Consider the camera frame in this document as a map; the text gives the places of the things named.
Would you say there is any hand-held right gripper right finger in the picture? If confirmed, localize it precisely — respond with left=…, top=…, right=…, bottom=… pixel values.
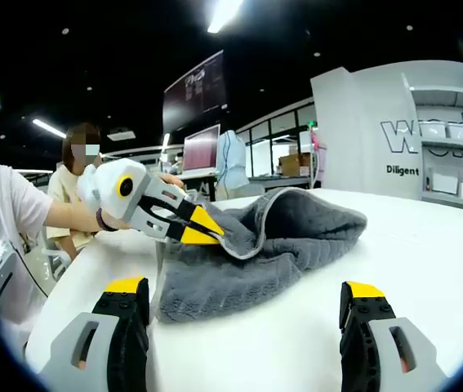
left=339, top=279, right=449, bottom=392

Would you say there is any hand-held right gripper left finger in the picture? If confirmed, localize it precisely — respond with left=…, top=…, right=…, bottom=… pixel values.
left=37, top=275, right=151, bottom=392

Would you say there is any grey fluffy towel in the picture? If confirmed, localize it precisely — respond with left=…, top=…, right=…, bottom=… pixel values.
left=155, top=186, right=369, bottom=325

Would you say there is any brown cardboard box stack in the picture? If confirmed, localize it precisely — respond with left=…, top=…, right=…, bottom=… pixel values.
left=278, top=153, right=312, bottom=178

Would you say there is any dark wristband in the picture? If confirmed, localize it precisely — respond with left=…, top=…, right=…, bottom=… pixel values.
left=95, top=207, right=119, bottom=234

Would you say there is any computer monitor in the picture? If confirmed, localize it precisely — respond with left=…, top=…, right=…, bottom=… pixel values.
left=181, top=123, right=222, bottom=177

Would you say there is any white table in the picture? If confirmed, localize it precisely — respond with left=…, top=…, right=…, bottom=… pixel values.
left=24, top=188, right=463, bottom=392

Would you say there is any white chair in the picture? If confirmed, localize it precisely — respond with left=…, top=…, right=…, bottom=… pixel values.
left=41, top=228, right=73, bottom=283

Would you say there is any ceiling light strip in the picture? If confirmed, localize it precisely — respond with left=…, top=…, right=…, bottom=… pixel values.
left=31, top=118, right=68, bottom=140
left=206, top=0, right=247, bottom=35

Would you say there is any person's body in white shirt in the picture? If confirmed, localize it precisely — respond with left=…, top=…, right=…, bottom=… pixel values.
left=0, top=161, right=55, bottom=328

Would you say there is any grey workbench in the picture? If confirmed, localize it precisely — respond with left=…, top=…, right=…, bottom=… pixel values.
left=247, top=175, right=314, bottom=195

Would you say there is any white chest device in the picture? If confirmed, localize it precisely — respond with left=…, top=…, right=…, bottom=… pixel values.
left=0, top=238, right=26, bottom=316

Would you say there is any pink tool on white stand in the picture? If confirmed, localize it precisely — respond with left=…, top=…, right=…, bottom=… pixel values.
left=308, top=124, right=324, bottom=189

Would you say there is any metal storage shelf with bins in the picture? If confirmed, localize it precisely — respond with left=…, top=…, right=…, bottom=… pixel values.
left=421, top=122, right=463, bottom=206

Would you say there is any grey metal shelving rack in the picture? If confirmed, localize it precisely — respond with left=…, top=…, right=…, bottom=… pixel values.
left=400, top=73, right=463, bottom=214

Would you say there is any large dark wall screen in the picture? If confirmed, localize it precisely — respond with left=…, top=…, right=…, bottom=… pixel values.
left=162, top=49, right=230, bottom=133

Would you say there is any chest device cable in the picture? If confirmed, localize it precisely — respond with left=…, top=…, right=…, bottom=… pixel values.
left=20, top=248, right=50, bottom=299

